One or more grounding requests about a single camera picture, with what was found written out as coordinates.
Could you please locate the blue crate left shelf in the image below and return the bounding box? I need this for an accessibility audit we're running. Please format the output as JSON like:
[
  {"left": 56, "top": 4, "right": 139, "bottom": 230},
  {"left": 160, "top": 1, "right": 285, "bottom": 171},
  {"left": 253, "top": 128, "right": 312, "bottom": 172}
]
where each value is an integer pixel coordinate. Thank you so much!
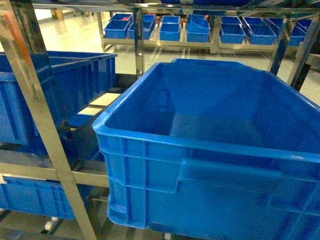
[{"left": 0, "top": 51, "right": 117, "bottom": 154}]

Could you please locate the large blue crate foreground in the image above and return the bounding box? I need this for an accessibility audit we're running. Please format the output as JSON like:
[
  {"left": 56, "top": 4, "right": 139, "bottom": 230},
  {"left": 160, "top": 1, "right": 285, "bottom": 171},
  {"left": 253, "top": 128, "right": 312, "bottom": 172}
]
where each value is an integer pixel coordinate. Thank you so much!
[{"left": 93, "top": 61, "right": 320, "bottom": 240}]

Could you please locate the far steel rack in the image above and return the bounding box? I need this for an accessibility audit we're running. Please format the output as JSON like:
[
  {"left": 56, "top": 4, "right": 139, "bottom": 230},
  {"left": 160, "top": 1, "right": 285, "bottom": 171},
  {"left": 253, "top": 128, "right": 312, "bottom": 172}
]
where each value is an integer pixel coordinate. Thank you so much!
[{"left": 96, "top": 9, "right": 320, "bottom": 66}]

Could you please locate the blue crate lower left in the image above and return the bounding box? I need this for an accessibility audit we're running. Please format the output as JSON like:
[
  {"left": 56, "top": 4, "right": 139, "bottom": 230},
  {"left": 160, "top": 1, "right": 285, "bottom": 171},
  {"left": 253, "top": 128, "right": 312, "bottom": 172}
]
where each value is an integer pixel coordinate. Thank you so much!
[{"left": 0, "top": 176, "right": 76, "bottom": 220}]

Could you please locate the steel shelf frame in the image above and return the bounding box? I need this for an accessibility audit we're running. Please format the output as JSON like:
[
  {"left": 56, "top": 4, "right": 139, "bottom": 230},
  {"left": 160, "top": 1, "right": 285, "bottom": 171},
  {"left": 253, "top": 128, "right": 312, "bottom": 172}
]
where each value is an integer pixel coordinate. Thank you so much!
[{"left": 0, "top": 0, "right": 320, "bottom": 240}]

